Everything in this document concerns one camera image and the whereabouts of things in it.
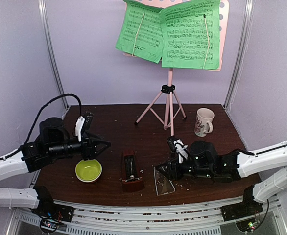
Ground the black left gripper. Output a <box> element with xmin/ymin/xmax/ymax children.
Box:
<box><xmin>47</xmin><ymin>132</ymin><xmax>111</xmax><ymax>161</ymax></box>

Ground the clear plastic metronome cover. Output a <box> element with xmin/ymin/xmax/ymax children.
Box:
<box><xmin>153</xmin><ymin>167</ymin><xmax>176</xmax><ymax>196</ymax></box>

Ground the brown wooden metronome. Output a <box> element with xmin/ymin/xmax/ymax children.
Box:
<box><xmin>121</xmin><ymin>150</ymin><xmax>145</xmax><ymax>193</ymax></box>

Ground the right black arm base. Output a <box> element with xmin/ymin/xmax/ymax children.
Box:
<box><xmin>220</xmin><ymin>186</ymin><xmax>263</xmax><ymax>221</ymax></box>

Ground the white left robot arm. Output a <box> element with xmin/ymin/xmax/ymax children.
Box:
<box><xmin>0</xmin><ymin>116</ymin><xmax>111</xmax><ymax>217</ymax></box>

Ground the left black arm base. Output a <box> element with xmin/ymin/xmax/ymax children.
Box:
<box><xmin>32</xmin><ymin>186</ymin><xmax>74</xmax><ymax>222</ymax></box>

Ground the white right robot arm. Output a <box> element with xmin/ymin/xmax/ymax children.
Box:
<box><xmin>155</xmin><ymin>137</ymin><xmax>287</xmax><ymax>216</ymax></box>

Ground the green plastic bowl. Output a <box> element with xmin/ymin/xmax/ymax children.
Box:
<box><xmin>75</xmin><ymin>159</ymin><xmax>102</xmax><ymax>183</ymax></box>

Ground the white floral ceramic mug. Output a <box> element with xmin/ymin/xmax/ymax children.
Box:
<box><xmin>194</xmin><ymin>108</ymin><xmax>215</xmax><ymax>137</ymax></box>

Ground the pink music stand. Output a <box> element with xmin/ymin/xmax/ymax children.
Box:
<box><xmin>134</xmin><ymin>0</ymin><xmax>230</xmax><ymax>136</ymax></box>

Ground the green sheet music left page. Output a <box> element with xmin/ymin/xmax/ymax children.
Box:
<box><xmin>116</xmin><ymin>0</ymin><xmax>163</xmax><ymax>64</ymax></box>

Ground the green sheet music page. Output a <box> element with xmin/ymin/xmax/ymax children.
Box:
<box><xmin>116</xmin><ymin>0</ymin><xmax>163</xmax><ymax>64</ymax></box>
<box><xmin>159</xmin><ymin>0</ymin><xmax>220</xmax><ymax>70</ymax></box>

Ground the green sheet music right page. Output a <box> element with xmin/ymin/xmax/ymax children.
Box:
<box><xmin>159</xmin><ymin>0</ymin><xmax>220</xmax><ymax>70</ymax></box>

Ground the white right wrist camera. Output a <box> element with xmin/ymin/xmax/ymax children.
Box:
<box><xmin>167</xmin><ymin>136</ymin><xmax>189</xmax><ymax>164</ymax></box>

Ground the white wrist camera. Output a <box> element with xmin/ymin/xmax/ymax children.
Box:
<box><xmin>74</xmin><ymin>112</ymin><xmax>94</xmax><ymax>142</ymax></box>
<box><xmin>167</xmin><ymin>136</ymin><xmax>189</xmax><ymax>164</ymax></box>

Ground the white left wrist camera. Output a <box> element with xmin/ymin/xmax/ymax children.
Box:
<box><xmin>74</xmin><ymin>112</ymin><xmax>94</xmax><ymax>142</ymax></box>

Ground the black braided left cable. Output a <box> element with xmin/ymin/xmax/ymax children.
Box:
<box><xmin>0</xmin><ymin>93</ymin><xmax>83</xmax><ymax>161</ymax></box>

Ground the left aluminium frame post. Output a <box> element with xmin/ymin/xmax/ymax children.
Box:
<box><xmin>38</xmin><ymin>0</ymin><xmax>65</xmax><ymax>95</ymax></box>

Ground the aluminium frame post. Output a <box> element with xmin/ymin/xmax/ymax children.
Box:
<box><xmin>38</xmin><ymin>0</ymin><xmax>65</xmax><ymax>95</ymax></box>
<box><xmin>224</xmin><ymin>0</ymin><xmax>255</xmax><ymax>113</ymax></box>

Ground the right aluminium frame post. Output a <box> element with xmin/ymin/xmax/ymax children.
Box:
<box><xmin>224</xmin><ymin>0</ymin><xmax>255</xmax><ymax>113</ymax></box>

